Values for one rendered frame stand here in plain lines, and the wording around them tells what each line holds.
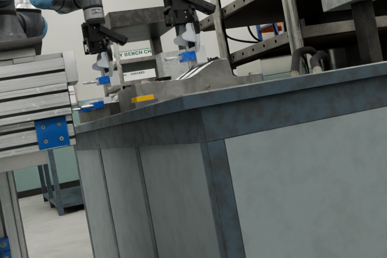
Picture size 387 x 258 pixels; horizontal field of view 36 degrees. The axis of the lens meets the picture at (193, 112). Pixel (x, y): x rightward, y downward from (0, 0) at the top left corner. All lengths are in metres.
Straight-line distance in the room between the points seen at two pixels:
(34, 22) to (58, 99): 0.70
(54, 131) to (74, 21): 7.83
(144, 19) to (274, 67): 4.04
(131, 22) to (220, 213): 5.39
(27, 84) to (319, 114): 0.82
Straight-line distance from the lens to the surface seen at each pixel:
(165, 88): 2.11
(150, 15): 6.86
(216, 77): 2.19
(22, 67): 1.74
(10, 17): 1.79
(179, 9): 1.84
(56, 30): 9.50
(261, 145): 1.56
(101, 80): 2.17
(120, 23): 6.76
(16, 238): 2.00
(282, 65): 2.95
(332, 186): 1.68
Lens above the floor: 0.74
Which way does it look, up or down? level
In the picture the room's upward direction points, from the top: 10 degrees counter-clockwise
